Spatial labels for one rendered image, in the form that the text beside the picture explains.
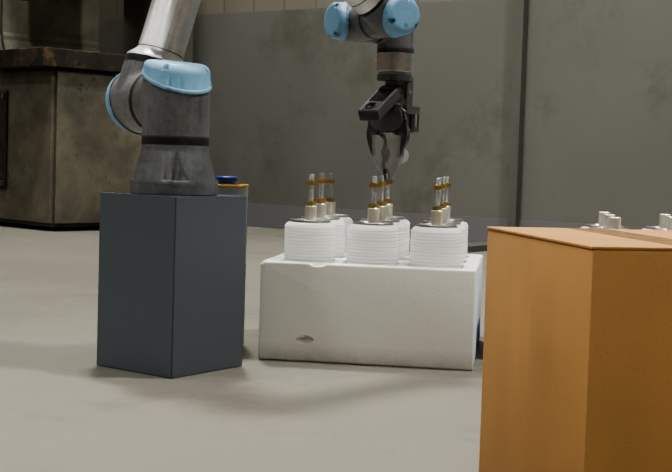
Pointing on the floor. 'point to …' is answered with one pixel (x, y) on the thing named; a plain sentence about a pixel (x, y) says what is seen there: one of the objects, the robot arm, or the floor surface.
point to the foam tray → (370, 313)
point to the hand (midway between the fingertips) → (386, 172)
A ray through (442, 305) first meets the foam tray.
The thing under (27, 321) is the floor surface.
